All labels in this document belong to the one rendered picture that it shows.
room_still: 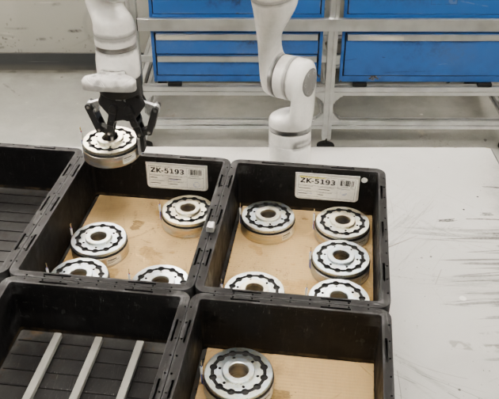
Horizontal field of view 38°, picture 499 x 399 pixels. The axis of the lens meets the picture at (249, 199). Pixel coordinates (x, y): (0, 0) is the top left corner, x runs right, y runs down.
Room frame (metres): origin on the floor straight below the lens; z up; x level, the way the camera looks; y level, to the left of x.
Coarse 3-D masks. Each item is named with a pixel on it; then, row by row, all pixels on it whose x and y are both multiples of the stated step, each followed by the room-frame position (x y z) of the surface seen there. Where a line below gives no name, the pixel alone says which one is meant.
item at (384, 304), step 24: (288, 168) 1.21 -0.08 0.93; (312, 168) 1.21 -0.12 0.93; (336, 168) 1.21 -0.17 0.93; (360, 168) 1.21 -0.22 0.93; (384, 192) 1.12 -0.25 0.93; (216, 216) 1.05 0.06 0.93; (384, 216) 1.04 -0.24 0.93; (216, 240) 0.98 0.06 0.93; (384, 240) 0.98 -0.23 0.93; (384, 264) 0.91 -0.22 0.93; (216, 288) 0.85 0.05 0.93; (384, 288) 0.85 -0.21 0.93
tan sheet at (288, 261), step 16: (240, 224) 1.16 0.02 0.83; (304, 224) 1.16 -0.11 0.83; (240, 240) 1.11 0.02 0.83; (288, 240) 1.11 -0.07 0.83; (304, 240) 1.11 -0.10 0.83; (368, 240) 1.11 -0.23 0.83; (240, 256) 1.06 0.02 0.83; (256, 256) 1.06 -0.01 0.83; (272, 256) 1.06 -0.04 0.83; (288, 256) 1.06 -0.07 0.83; (304, 256) 1.06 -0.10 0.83; (240, 272) 1.01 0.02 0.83; (272, 272) 1.01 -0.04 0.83; (288, 272) 1.01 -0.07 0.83; (304, 272) 1.01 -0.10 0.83; (288, 288) 0.97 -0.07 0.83; (304, 288) 0.97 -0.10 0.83; (368, 288) 0.97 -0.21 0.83
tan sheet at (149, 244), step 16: (96, 208) 1.21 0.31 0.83; (112, 208) 1.21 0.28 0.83; (128, 208) 1.21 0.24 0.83; (144, 208) 1.21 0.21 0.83; (128, 224) 1.16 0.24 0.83; (144, 224) 1.16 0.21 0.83; (160, 224) 1.16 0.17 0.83; (128, 240) 1.11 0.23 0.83; (144, 240) 1.11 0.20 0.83; (160, 240) 1.11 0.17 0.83; (176, 240) 1.11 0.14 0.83; (192, 240) 1.11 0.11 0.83; (128, 256) 1.06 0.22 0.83; (144, 256) 1.06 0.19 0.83; (160, 256) 1.06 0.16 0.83; (176, 256) 1.06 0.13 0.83; (192, 256) 1.06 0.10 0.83; (112, 272) 1.01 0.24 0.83
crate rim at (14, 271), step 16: (80, 160) 1.24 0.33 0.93; (176, 160) 1.24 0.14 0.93; (192, 160) 1.24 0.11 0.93; (208, 160) 1.24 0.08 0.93; (224, 160) 1.24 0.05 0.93; (224, 176) 1.18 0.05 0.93; (64, 192) 1.12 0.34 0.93; (48, 208) 1.07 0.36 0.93; (32, 240) 0.99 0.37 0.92; (16, 272) 0.89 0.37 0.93; (32, 272) 0.89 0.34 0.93; (48, 272) 0.89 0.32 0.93; (192, 272) 0.89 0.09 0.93; (160, 288) 0.85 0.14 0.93; (176, 288) 0.85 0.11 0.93; (192, 288) 0.86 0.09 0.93
